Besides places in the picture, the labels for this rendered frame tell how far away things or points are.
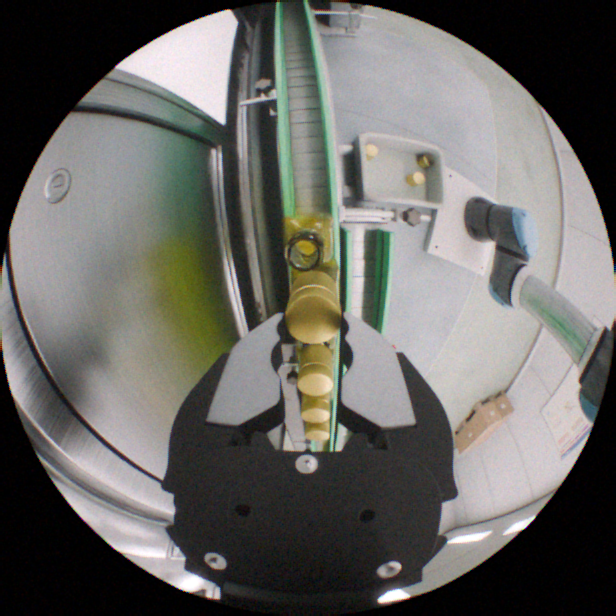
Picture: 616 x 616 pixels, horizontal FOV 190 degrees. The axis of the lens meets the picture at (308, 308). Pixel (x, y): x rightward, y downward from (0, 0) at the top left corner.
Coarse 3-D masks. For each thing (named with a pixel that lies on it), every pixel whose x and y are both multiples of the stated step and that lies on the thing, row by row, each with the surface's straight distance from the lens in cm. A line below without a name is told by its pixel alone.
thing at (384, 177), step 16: (384, 144) 55; (400, 144) 55; (416, 144) 54; (368, 160) 55; (384, 160) 57; (400, 160) 58; (416, 160) 61; (368, 176) 54; (384, 176) 55; (400, 176) 57; (432, 176) 59; (368, 192) 46; (384, 192) 55; (400, 192) 56; (416, 192) 59; (432, 192) 59
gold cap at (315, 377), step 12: (312, 348) 21; (324, 348) 21; (300, 360) 21; (312, 360) 19; (324, 360) 20; (300, 372) 19; (312, 372) 18; (324, 372) 18; (300, 384) 19; (312, 384) 19; (324, 384) 19
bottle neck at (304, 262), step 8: (296, 232) 19; (304, 232) 15; (312, 232) 16; (296, 240) 15; (304, 240) 15; (312, 240) 14; (320, 240) 15; (288, 248) 15; (296, 248) 18; (320, 248) 15; (288, 256) 15; (296, 256) 16; (304, 256) 18; (312, 256) 17; (320, 256) 15; (296, 264) 15; (304, 264) 15; (312, 264) 15; (320, 264) 15
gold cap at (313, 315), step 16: (320, 272) 15; (304, 288) 12; (320, 288) 12; (336, 288) 15; (288, 304) 12; (304, 304) 11; (320, 304) 11; (336, 304) 11; (288, 320) 12; (304, 320) 12; (320, 320) 12; (336, 320) 12; (304, 336) 12; (320, 336) 12
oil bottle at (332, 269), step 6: (324, 264) 23; (330, 264) 23; (336, 264) 23; (294, 270) 22; (318, 270) 21; (324, 270) 21; (330, 270) 22; (336, 270) 22; (294, 276) 22; (330, 276) 21; (336, 276) 22; (336, 282) 21
